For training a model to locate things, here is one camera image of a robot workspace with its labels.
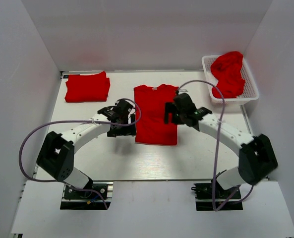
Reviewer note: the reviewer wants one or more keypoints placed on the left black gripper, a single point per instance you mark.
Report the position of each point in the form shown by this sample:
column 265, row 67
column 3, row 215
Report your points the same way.
column 128, row 130

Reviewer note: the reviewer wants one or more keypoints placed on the red t shirts in basket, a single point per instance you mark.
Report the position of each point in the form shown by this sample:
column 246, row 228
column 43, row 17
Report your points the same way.
column 226, row 69

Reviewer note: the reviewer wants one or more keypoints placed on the white plastic basket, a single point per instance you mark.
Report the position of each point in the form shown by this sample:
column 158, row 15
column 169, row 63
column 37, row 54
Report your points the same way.
column 250, row 91

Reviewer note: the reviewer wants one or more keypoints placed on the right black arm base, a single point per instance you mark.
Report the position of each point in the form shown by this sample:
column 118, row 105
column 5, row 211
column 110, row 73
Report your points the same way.
column 203, row 198

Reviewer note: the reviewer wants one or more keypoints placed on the folded red t shirt stack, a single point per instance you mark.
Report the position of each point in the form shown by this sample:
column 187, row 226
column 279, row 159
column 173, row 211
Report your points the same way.
column 87, row 88

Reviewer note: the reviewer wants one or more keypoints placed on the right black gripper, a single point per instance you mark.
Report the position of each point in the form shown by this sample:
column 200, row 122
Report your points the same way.
column 170, row 107

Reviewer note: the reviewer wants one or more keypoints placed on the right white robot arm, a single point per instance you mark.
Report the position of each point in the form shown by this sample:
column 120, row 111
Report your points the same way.
column 256, row 157

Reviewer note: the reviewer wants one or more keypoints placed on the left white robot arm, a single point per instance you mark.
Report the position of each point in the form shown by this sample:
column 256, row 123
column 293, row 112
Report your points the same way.
column 56, row 156

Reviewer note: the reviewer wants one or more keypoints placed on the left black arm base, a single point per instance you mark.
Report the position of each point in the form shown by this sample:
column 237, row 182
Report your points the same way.
column 85, row 200

